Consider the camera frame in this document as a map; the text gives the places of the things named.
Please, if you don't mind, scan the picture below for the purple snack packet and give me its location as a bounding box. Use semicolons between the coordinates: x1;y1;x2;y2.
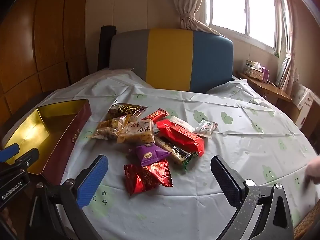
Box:
129;144;172;167

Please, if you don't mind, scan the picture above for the dark brown gold snack packet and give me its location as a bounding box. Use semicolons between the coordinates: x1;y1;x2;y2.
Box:
105;102;148;120

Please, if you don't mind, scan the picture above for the small red snack packet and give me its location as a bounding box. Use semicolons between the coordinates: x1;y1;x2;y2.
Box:
142;108;170;122

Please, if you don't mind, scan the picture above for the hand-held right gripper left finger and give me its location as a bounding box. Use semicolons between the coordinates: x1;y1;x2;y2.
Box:
25;154;109;240

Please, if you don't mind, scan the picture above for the pale green printed tablecloth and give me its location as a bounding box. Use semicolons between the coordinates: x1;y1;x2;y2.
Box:
40;69;318;240

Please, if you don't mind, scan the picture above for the beige cookie packet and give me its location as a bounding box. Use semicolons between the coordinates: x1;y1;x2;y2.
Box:
117;119;155;144

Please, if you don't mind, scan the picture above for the golden clear snack packet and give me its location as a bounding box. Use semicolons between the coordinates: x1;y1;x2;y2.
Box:
91;118;128;140

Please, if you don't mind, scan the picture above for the window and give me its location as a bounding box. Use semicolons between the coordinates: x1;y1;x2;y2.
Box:
205;0;293;55

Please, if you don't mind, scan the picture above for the dark round table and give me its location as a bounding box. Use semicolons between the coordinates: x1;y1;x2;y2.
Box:
0;90;48;140

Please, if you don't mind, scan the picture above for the red gift box gold interior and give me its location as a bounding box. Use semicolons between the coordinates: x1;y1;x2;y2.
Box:
1;99;91;185

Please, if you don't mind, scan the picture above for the grey yellow blue sofa back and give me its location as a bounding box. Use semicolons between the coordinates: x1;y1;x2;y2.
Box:
109;29;234;93

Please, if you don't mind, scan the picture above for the wicker chair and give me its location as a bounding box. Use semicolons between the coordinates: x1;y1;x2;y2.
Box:
294;205;320;240

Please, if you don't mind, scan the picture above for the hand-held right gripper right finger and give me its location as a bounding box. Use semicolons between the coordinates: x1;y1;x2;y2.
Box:
211;156;294;240

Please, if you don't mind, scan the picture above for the wooden side table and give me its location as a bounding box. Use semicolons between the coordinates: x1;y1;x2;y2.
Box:
236;71;300;123

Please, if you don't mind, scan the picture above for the wooden wardrobe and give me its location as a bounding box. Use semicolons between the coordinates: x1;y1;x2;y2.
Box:
0;0;88;120

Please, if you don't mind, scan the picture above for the long white snack packet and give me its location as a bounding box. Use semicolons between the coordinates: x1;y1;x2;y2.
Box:
169;116;195;132

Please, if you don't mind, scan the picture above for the large red snack packet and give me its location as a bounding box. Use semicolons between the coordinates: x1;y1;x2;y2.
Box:
169;126;205;157
156;119;175;138

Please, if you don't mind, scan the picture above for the small white green snack packet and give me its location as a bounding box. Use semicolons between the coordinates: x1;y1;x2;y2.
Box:
194;120;218;138

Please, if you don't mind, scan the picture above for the beige tied curtain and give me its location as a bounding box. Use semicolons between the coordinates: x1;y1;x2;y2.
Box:
172;0;227;37

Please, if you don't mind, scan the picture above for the clear cereal bar packet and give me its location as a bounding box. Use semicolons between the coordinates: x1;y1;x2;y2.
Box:
154;137;198;170

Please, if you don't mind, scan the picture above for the shiny red snack packet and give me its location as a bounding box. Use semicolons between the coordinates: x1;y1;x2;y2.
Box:
124;159;173;196

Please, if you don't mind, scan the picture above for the black rolled mat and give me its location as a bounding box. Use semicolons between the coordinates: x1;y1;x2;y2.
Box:
97;26;117;72

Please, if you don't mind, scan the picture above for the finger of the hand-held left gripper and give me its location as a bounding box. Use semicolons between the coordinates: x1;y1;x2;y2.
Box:
0;144;40;176

